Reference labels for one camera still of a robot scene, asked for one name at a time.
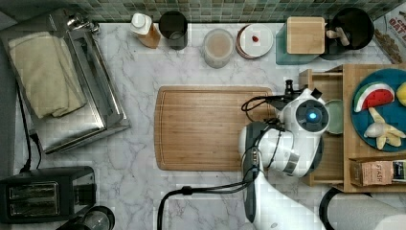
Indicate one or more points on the clear plastic cup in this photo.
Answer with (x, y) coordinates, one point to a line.
(218, 47)

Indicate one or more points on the white plate with red dot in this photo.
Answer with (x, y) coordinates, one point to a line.
(254, 41)

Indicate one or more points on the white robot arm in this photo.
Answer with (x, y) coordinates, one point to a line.
(291, 143)

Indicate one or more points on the teal canister wooden lid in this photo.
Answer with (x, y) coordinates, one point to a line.
(300, 40)

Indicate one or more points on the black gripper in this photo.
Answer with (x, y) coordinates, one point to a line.
(302, 99)

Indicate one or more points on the yellow toy lemon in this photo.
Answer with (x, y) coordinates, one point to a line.
(401, 93)

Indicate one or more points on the wooden cutting board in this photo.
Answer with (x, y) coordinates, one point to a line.
(196, 128)

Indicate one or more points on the beige folded towel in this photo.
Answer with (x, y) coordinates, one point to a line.
(47, 72)

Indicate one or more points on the silver toaster oven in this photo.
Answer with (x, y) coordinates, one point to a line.
(103, 113)

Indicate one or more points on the toy watermelon slice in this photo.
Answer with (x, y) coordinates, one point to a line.
(373, 94)

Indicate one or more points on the toy peeled banana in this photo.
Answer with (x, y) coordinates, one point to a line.
(382, 132)

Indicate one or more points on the black mug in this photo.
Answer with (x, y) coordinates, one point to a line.
(173, 26)

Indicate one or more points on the orange bottle white cap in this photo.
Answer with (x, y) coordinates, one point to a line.
(141, 25)

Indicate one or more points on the green ceramic bowl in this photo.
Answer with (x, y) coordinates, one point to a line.
(336, 112)

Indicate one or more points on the black toaster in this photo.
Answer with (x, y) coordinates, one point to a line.
(47, 195)

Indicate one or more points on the glass jar black rim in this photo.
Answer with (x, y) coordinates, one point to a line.
(97, 218)

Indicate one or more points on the dark blue plate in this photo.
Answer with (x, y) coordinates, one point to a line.
(393, 113)

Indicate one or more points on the wooden shelf organizer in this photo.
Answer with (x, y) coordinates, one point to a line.
(354, 147)

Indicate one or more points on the brown tea box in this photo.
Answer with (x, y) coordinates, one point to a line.
(371, 173)

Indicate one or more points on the cereal box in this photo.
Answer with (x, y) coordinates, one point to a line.
(390, 34)

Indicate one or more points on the black utensil holder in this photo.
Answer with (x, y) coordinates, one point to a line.
(350, 29)

